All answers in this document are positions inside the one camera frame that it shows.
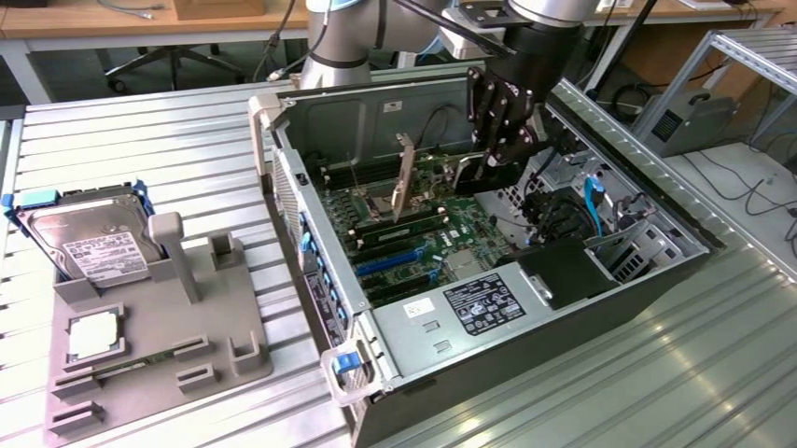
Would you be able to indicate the silver chipset heatsink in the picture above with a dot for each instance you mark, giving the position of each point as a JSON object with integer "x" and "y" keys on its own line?
{"x": 464, "y": 265}

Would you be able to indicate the perforated metal drive cage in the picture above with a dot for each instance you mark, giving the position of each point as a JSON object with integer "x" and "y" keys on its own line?
{"x": 499, "y": 205}

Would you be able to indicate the black RAM stick with sticker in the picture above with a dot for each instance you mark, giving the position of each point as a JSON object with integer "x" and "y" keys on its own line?
{"x": 398, "y": 234}

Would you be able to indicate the wooden desk white frame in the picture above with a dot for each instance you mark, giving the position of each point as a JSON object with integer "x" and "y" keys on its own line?
{"x": 75, "y": 25}
{"x": 685, "y": 18}

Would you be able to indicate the silver hard disk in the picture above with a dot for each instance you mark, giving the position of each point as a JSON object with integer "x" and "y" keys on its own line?
{"x": 94, "y": 252}

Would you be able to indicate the grey parts rack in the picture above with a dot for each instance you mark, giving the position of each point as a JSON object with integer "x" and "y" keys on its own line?
{"x": 155, "y": 326}

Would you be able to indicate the blue expansion slot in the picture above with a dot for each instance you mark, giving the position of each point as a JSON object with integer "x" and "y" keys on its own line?
{"x": 386, "y": 263}

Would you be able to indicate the white box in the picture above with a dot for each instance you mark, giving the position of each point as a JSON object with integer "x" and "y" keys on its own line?
{"x": 609, "y": 4}

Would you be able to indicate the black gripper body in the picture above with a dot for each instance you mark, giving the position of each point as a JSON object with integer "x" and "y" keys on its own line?
{"x": 543, "y": 60}

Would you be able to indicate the cardboard box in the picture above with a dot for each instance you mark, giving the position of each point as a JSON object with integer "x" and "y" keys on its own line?
{"x": 218, "y": 9}

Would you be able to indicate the aluminium profile frame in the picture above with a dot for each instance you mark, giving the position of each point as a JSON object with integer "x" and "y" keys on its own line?
{"x": 747, "y": 51}

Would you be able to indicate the blue case latch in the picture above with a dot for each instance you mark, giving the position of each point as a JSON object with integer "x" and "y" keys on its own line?
{"x": 346, "y": 364}

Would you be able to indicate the blue slot clip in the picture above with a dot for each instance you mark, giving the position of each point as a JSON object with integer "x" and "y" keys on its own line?
{"x": 328, "y": 280}
{"x": 305, "y": 242}
{"x": 336, "y": 295}
{"x": 342, "y": 311}
{"x": 320, "y": 265}

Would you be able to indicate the blue disk caddy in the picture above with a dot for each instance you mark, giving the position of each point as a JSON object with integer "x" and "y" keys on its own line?
{"x": 38, "y": 200}

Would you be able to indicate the CPU socket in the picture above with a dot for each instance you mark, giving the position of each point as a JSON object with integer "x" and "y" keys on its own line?
{"x": 377, "y": 203}

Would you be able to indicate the grey power supply unit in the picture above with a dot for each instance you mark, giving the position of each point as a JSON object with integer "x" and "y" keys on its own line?
{"x": 424, "y": 336}

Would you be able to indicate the green motherboard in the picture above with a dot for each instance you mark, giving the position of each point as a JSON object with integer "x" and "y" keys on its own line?
{"x": 461, "y": 233}

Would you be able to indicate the green RAM stick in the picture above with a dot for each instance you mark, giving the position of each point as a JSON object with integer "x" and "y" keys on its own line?
{"x": 134, "y": 365}

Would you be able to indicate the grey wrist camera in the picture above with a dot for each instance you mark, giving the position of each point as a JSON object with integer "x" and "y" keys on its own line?
{"x": 464, "y": 44}

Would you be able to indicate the black slanted pole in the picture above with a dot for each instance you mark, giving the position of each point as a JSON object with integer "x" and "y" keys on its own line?
{"x": 623, "y": 44}

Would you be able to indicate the open grey PC case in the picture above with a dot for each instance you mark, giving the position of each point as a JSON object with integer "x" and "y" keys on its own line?
{"x": 499, "y": 396}

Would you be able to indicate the green graphics card black cooler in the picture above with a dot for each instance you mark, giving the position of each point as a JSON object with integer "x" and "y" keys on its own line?
{"x": 487, "y": 179}

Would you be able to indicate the brown board panel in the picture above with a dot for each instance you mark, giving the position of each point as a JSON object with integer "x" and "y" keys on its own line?
{"x": 672, "y": 56}

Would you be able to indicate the silver CPU chip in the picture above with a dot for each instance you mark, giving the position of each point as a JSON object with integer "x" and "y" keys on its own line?
{"x": 94, "y": 338}

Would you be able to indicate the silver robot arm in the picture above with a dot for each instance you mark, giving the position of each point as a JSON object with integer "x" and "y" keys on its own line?
{"x": 340, "y": 37}

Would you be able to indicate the long black expansion slot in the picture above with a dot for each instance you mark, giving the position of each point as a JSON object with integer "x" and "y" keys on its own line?
{"x": 396, "y": 281}
{"x": 405, "y": 291}
{"x": 380, "y": 253}

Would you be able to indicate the black plastic shroud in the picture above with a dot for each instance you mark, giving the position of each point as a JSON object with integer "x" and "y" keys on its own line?
{"x": 561, "y": 275}

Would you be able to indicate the black office chair base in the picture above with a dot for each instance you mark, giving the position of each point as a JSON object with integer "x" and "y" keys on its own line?
{"x": 178, "y": 58}

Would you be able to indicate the thin locking lever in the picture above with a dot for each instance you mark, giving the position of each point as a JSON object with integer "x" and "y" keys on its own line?
{"x": 356, "y": 175}

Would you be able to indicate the grey metal disk bay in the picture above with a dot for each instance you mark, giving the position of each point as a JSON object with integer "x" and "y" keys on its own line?
{"x": 629, "y": 261}

